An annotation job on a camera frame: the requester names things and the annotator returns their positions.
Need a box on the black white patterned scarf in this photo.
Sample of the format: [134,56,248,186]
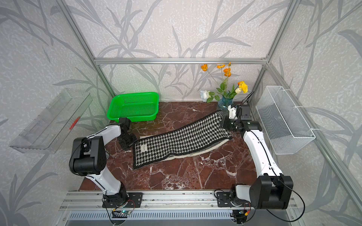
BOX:
[133,110,232,169]

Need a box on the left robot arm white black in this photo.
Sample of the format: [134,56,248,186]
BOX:
[69,118,138,205]

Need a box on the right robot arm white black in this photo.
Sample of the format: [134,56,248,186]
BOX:
[220,104,293,210]

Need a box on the green plastic basket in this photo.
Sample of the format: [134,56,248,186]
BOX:
[107,92,159,122]

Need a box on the blue glass vase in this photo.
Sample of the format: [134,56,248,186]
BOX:
[218,96,233,110]

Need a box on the artificial flowers bouquet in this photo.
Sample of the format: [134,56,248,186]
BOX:
[200,63,248,103]

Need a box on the red item in tray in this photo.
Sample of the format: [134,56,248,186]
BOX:
[69,117,81,131]

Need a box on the left circuit board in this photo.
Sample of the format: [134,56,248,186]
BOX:
[111,209,133,218]

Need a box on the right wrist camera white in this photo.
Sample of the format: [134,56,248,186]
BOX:
[228,103,237,119]

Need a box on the white wire mesh basket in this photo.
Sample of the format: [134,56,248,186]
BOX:
[256,86,315,155]

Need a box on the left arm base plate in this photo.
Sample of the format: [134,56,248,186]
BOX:
[102,192,143,209]

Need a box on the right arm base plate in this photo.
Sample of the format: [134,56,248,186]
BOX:
[214,190,251,209]

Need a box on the aluminium front rail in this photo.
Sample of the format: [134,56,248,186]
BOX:
[58,190,298,211]

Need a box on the clear plastic wall tray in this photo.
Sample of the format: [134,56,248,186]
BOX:
[9,89,93,154]

